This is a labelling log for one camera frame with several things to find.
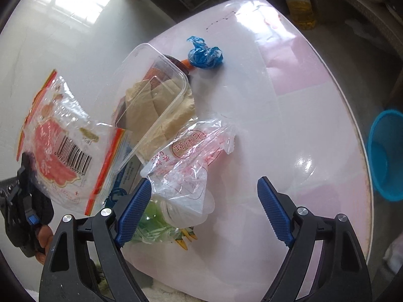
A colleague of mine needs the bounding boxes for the red snack bag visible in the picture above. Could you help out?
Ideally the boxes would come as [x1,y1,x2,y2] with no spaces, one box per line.
[16,70,130,216]

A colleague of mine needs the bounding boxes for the green plastic bottle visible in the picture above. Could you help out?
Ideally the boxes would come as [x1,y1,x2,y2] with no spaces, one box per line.
[131,192,215,250]

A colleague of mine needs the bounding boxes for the clear plastic container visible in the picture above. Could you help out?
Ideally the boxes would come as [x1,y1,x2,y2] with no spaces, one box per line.
[94,44,195,171]

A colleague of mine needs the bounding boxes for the blue white toothpaste box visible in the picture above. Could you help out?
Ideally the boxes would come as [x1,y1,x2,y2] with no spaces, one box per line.
[102,130,141,208]

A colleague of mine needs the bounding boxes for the left hand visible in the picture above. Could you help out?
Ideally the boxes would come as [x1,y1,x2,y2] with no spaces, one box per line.
[36,225,53,265]

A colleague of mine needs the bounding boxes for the clear printed plastic bag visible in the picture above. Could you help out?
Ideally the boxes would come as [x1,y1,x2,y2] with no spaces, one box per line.
[141,118,236,216]

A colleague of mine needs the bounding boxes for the blue plastic basket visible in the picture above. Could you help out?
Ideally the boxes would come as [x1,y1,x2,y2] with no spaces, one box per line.
[367,109,402,202]

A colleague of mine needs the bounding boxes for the brown paper napkin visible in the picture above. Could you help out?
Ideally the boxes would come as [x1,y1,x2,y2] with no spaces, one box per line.
[122,81,195,163]

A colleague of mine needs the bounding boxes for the blue plastic bag ball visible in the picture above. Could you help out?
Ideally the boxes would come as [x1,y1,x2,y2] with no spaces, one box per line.
[186,36,223,69]

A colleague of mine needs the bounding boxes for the cooking oil bottle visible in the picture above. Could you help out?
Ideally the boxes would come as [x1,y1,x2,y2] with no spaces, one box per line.
[286,0,317,30]

